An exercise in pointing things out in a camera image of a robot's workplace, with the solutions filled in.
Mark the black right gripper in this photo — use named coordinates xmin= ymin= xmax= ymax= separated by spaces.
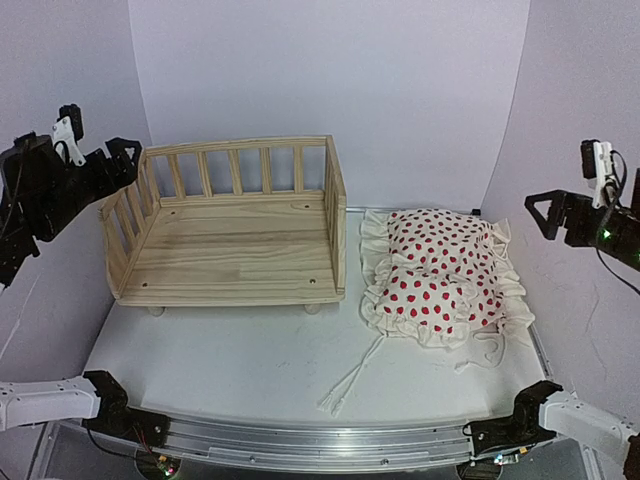
xmin=521 ymin=189 xmax=640 ymax=270

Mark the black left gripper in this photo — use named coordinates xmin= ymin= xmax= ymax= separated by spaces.
xmin=32 ymin=137 xmax=141 ymax=242

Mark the strawberry print ruffled mattress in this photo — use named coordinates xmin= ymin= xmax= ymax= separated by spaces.
xmin=360 ymin=208 xmax=535 ymax=347

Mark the wooden pet bed frame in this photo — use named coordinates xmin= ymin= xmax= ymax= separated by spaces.
xmin=98 ymin=135 xmax=347 ymax=316

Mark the white mattress tie string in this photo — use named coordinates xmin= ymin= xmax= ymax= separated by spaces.
xmin=315 ymin=335 xmax=389 ymax=415

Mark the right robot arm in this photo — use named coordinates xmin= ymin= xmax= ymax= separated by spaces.
xmin=503 ymin=167 xmax=639 ymax=479

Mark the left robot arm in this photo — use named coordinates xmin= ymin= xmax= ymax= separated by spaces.
xmin=1 ymin=132 xmax=143 ymax=437

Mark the strawberry print small pillow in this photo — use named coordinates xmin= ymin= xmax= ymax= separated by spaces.
xmin=360 ymin=260 xmax=488 ymax=350

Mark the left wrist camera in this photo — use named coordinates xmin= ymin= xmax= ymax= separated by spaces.
xmin=52 ymin=104 xmax=86 ymax=167

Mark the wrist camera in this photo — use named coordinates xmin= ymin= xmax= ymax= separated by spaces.
xmin=580 ymin=139 xmax=624 ymax=209
xmin=52 ymin=104 xmax=86 ymax=167

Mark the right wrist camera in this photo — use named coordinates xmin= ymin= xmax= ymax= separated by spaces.
xmin=580 ymin=139 xmax=624 ymax=209

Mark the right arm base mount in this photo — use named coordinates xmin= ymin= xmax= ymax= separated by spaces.
xmin=462 ymin=380 xmax=563 ymax=458

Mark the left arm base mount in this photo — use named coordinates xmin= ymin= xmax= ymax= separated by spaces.
xmin=82 ymin=370 xmax=170 ymax=447

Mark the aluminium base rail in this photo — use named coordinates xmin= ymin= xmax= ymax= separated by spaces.
xmin=47 ymin=414 xmax=586 ymax=464

